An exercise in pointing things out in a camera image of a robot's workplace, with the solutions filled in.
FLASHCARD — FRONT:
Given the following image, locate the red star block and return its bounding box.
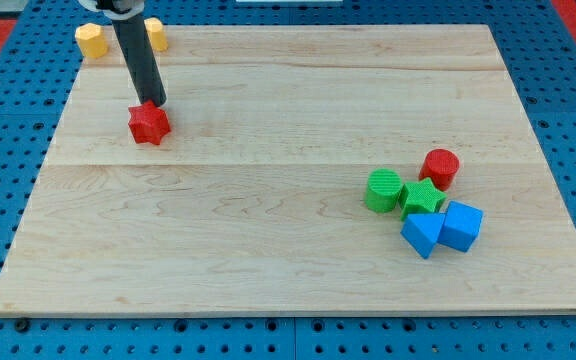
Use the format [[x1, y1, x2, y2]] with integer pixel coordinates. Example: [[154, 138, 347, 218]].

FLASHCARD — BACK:
[[128, 100, 171, 145]]

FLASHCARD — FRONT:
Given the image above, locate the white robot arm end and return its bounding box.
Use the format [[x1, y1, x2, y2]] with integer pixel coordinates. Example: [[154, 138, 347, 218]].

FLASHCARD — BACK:
[[78, 0, 145, 21]]

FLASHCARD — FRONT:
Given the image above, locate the green star block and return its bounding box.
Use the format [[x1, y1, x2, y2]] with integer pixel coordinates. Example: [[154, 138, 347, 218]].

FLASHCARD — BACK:
[[398, 178, 447, 221]]

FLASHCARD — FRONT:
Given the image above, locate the light wooden board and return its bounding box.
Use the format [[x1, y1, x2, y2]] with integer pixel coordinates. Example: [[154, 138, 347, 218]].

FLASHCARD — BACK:
[[0, 25, 576, 318]]

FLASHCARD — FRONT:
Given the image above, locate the green cylinder block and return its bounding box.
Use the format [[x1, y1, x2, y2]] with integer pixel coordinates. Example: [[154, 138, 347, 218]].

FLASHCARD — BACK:
[[364, 168, 403, 213]]

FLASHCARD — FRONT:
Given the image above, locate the blue triangular prism block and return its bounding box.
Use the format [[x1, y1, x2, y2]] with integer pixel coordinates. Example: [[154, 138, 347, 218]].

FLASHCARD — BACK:
[[400, 213, 445, 259]]

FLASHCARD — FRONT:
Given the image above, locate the red cylinder block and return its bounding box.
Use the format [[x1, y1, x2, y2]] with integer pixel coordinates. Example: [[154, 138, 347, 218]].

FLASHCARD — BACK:
[[418, 149, 461, 191]]

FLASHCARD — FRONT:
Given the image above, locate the blue cube block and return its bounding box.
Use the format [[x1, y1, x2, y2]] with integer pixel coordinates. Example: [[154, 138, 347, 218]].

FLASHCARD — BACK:
[[438, 201, 484, 252]]

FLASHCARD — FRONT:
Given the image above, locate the yellow block behind rod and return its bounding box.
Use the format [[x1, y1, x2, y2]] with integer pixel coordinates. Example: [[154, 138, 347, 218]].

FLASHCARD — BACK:
[[144, 17, 169, 52]]

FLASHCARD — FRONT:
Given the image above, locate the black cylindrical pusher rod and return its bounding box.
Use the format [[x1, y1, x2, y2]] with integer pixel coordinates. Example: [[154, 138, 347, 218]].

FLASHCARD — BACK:
[[112, 13, 167, 107]]

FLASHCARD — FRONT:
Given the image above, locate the yellow block left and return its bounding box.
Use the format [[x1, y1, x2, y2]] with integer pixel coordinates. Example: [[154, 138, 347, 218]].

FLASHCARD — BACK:
[[75, 23, 108, 59]]

